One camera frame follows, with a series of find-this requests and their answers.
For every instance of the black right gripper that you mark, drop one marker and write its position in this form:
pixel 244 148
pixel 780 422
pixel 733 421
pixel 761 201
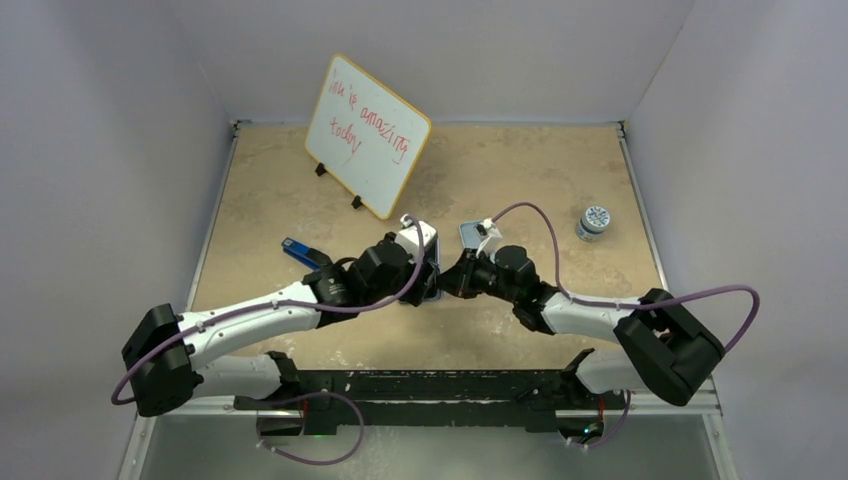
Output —
pixel 458 279

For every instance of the light blue phone case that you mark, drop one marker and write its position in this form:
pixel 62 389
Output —
pixel 468 236

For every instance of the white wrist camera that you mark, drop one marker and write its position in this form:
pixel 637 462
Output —
pixel 416 237
pixel 490 238

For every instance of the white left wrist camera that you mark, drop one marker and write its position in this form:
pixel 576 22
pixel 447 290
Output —
pixel 416 237

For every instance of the yellow framed whiteboard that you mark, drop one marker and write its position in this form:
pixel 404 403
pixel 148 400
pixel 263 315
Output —
pixel 366 136

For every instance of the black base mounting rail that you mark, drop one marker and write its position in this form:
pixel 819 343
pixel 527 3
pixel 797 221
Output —
pixel 538 401

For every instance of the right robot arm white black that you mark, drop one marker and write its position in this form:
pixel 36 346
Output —
pixel 665 349

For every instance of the black smartphone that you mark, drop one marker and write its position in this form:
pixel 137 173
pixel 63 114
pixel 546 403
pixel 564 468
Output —
pixel 425 289

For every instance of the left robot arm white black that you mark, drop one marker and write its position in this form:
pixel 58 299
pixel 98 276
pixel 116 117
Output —
pixel 172 358

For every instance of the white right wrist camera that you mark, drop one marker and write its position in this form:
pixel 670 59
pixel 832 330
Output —
pixel 490 238

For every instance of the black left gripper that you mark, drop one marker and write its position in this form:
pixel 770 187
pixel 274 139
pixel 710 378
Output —
pixel 414 295

